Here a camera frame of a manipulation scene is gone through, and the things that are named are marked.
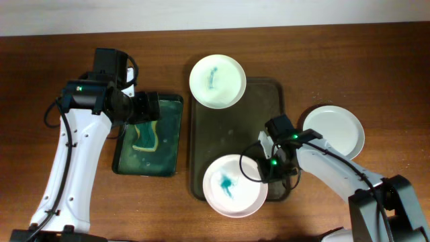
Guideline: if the white plate large teal stain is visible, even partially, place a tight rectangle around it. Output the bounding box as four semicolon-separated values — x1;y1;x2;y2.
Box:
202;154;268;218

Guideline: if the white plate small teal spot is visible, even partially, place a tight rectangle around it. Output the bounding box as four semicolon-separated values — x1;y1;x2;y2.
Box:
303;106;366;159

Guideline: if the small dark green tray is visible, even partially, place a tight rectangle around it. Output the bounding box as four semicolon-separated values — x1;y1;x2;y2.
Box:
112;94;183;177

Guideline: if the green and yellow sponge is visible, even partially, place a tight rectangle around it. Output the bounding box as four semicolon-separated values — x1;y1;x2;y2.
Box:
132;121;159;152

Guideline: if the large brown serving tray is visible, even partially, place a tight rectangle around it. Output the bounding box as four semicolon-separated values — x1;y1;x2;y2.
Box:
188;77;285;201

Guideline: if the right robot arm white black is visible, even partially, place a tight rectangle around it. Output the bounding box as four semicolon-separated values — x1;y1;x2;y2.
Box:
257;115;429;242

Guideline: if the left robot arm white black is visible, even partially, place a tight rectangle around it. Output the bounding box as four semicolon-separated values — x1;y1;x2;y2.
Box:
10;80;159;241

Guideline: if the white plate teal streak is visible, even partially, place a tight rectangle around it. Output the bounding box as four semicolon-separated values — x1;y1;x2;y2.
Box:
189;54;247;109

